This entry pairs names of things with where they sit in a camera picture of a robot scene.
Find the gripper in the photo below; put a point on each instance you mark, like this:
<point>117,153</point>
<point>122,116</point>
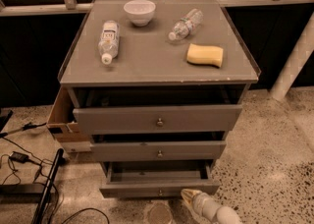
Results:
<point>200,202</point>

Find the grey bottom drawer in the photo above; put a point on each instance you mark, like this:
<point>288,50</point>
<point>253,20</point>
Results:
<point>160,179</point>

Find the grey drawer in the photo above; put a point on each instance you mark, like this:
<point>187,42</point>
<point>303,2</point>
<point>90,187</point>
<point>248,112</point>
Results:
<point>158,151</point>
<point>156,119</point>
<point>160,179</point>

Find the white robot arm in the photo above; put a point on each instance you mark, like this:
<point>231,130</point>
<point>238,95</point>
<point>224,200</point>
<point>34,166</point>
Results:
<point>207,207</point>

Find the grey middle drawer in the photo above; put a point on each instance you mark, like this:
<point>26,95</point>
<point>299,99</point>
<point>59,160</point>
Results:
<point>158,151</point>

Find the grey top drawer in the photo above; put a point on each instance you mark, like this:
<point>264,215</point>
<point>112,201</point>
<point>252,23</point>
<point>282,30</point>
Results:
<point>156,119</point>

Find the grey drawer cabinet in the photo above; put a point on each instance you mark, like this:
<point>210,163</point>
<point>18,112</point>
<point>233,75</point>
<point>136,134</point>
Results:
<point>151,69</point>

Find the black pole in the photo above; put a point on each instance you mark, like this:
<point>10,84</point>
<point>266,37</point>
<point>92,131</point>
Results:
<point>37,217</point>

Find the yellow sponge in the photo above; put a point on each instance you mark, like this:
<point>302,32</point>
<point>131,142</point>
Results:
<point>205,55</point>

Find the cardboard box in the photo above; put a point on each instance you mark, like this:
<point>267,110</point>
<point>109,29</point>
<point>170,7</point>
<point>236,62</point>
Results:
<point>63,127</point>

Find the clear bottle white label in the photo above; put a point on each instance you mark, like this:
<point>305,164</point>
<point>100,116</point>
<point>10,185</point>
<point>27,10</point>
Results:
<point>108,45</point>

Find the clear bottle green label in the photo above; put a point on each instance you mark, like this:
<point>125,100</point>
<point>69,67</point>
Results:
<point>186,25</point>

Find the black power adapter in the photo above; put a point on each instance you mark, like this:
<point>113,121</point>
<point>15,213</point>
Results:
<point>19,157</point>

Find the white ceramic bowl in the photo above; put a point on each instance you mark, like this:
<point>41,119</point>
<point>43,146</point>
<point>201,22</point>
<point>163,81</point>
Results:
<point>140,12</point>

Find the white diagonal post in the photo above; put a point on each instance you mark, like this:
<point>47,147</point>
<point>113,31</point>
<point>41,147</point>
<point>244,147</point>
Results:
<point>298,57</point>

